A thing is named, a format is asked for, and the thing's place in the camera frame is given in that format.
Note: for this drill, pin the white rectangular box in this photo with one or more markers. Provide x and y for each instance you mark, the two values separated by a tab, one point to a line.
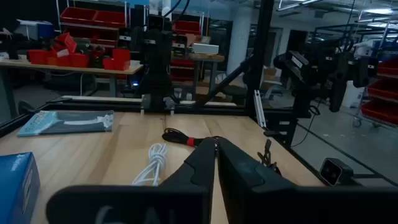
205	48

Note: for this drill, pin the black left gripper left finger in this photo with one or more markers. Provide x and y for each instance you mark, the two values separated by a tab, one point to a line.
186	199

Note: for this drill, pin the metal shelving rack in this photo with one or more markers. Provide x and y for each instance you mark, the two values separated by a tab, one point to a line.
93	28

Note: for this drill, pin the blue game controller box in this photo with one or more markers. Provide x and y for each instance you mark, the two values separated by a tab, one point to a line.
15	186

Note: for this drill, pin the black aluminium table frame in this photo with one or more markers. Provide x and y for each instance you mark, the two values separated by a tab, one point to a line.
258	46

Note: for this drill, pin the white aluminium profile bar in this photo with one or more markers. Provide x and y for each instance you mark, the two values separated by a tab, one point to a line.
259	107

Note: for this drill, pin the long wooden workbench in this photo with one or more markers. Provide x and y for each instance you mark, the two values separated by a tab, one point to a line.
77	69

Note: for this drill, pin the small wooden workbench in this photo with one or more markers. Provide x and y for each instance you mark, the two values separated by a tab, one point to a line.
205	57

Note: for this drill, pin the grey and blue storage box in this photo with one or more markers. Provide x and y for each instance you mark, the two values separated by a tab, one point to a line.
31	29

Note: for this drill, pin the small black table camera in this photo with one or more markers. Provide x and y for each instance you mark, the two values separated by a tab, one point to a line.
334	171

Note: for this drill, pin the black background robot arm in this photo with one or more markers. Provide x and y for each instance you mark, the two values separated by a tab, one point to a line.
339	81
298	71

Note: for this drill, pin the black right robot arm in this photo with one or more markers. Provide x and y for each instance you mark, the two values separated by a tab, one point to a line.
157	81

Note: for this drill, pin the red plastic storage bin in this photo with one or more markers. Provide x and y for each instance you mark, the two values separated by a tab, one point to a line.
66	42
186	27
110	19
116	60
381	110
384	88
37	56
79	60
77	15
59	61
388	67

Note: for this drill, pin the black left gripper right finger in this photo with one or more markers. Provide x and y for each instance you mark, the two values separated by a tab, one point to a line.
248	193

